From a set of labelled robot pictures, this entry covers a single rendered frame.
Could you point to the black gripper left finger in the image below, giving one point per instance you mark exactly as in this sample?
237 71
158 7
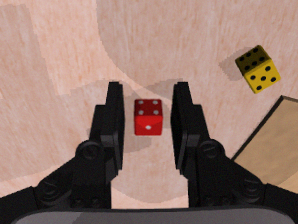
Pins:
86 178

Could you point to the yellow die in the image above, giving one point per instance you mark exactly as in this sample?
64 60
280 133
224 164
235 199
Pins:
258 69

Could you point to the tan square mat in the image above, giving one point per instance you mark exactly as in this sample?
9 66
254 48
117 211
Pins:
271 151

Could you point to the red die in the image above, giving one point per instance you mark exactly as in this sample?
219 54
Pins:
148 117

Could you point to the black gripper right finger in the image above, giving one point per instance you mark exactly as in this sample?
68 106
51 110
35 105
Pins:
213 177

